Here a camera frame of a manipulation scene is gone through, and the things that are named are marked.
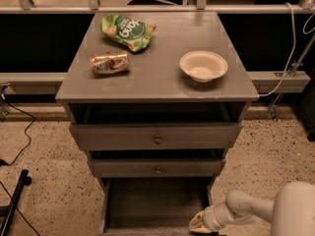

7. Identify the grey bottom drawer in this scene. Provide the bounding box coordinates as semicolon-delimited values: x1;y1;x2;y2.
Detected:
98;177;220;236

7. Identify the black floor cable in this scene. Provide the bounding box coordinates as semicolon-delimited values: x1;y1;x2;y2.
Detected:
0;101;37;167

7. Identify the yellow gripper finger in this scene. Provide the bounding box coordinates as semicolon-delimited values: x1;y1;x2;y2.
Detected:
189;211;213;234

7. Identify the black stand leg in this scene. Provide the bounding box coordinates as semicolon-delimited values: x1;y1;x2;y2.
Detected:
0;169;32;236

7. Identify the grey top drawer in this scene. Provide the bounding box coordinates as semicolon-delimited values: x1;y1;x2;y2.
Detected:
70;123;242;150

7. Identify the grey middle drawer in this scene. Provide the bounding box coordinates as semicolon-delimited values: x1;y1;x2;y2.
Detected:
88;158;225;178

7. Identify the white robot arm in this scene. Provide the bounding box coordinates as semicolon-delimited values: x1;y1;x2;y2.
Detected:
189;182;315;236

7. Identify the metal railing frame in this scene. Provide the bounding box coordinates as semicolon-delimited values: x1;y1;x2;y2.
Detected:
0;0;315;95

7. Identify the crushed brown snack packet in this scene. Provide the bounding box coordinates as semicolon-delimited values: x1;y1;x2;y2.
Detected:
90;51;130;75

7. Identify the grey wooden drawer cabinet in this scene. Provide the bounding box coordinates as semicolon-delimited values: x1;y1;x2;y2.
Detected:
55;11;260;199

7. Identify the grey drawer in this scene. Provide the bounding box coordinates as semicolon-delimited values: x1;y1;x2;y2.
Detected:
88;158;225;178
98;177;220;236
70;123;242;150

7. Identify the white paper bowl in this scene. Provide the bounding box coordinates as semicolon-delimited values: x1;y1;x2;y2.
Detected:
179;51;228;83

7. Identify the white cable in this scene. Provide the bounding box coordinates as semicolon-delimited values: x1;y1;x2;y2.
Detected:
258;2;297;98

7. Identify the green chip bag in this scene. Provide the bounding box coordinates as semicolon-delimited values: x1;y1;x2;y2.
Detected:
100;14;156;52

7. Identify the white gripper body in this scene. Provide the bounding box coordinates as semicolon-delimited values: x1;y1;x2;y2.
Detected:
202;203;235;232

